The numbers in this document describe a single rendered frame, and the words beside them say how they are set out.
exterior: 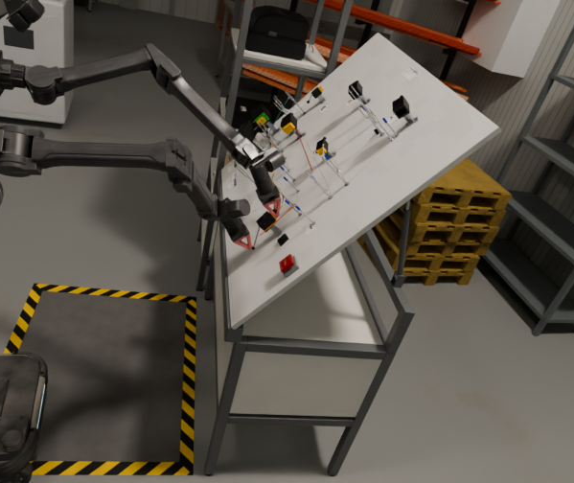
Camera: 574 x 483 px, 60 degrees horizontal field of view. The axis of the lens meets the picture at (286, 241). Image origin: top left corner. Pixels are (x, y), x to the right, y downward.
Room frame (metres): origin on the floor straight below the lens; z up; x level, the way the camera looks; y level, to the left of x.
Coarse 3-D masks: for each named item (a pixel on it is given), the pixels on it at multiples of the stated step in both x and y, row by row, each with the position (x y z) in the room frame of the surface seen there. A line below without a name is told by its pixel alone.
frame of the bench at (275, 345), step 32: (352, 256) 2.00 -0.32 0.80; (288, 352) 1.31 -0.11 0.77; (320, 352) 1.34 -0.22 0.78; (352, 352) 1.37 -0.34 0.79; (384, 352) 1.41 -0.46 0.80; (224, 384) 1.27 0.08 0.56; (224, 416) 1.26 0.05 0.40; (256, 416) 1.30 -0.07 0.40; (288, 416) 1.34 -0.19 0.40; (320, 416) 1.39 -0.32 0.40
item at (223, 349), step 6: (222, 306) 1.66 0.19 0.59; (216, 312) 1.81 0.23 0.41; (222, 312) 1.63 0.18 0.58; (216, 318) 1.77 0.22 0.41; (222, 318) 1.60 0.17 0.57; (222, 324) 1.57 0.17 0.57; (222, 330) 1.55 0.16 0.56; (222, 336) 1.52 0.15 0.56; (222, 342) 1.49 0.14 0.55; (228, 342) 1.38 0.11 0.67; (222, 348) 1.46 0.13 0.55; (228, 348) 1.36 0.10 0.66; (222, 354) 1.44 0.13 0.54; (228, 354) 1.33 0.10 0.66; (222, 360) 1.41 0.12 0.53; (228, 360) 1.31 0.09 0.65; (222, 366) 1.38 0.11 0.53; (222, 372) 1.36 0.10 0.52; (222, 378) 1.34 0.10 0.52; (222, 384) 1.31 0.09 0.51
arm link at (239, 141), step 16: (176, 80) 1.64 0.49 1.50; (176, 96) 1.63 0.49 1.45; (192, 96) 1.63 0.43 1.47; (192, 112) 1.62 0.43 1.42; (208, 112) 1.61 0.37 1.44; (208, 128) 1.60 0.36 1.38; (224, 128) 1.59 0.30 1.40; (224, 144) 1.58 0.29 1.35; (240, 144) 1.56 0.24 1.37; (240, 160) 1.57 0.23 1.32
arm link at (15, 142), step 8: (0, 136) 0.99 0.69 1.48; (8, 136) 1.00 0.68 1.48; (16, 136) 1.01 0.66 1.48; (24, 136) 1.03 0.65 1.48; (0, 144) 0.98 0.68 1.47; (8, 144) 0.99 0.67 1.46; (16, 144) 1.00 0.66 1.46; (24, 144) 1.02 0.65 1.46; (32, 144) 1.04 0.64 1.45; (0, 152) 0.97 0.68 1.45; (8, 152) 0.98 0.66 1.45; (16, 152) 0.99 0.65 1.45; (24, 152) 1.00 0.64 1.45
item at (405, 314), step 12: (372, 240) 1.85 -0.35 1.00; (372, 252) 1.79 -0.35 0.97; (384, 264) 1.68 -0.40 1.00; (384, 276) 1.63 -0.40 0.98; (396, 288) 1.54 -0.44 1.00; (396, 300) 1.49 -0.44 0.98; (408, 312) 1.41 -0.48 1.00; (396, 324) 1.43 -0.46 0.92; (408, 324) 1.42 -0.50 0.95; (396, 336) 1.41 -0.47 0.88; (396, 348) 1.42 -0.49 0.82
